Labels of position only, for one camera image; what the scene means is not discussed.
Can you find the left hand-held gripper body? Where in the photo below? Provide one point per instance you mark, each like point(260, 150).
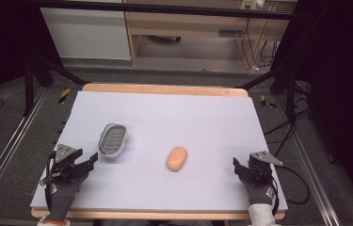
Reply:
point(65, 163)

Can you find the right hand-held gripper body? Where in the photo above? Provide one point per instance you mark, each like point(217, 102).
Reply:
point(261, 166)

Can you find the person's right hand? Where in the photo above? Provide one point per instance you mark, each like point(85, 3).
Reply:
point(259, 193)

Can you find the black frame stand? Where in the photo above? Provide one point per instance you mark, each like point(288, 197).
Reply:
point(31, 81)
point(285, 84)

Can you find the yellow black floor tape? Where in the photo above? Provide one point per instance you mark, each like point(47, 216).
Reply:
point(64, 95)
point(267, 102)

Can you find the black horizontal frame bar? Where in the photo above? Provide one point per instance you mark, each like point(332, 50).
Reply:
point(164, 8)

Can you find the white cabinet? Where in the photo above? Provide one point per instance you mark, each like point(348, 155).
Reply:
point(86, 33)

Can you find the dark curtain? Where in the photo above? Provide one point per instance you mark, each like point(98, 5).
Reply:
point(1, 40)
point(340, 94)

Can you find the white power strip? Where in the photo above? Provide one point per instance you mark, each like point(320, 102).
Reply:
point(253, 3)

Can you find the light wooden desk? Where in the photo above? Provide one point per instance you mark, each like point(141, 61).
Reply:
point(189, 23)

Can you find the pale table mat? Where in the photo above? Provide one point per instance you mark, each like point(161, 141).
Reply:
point(171, 125)

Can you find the metal floor rail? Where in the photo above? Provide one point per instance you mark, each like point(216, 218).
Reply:
point(310, 175)
point(11, 147)

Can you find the grey soap dish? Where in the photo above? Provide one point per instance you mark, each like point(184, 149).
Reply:
point(113, 140)

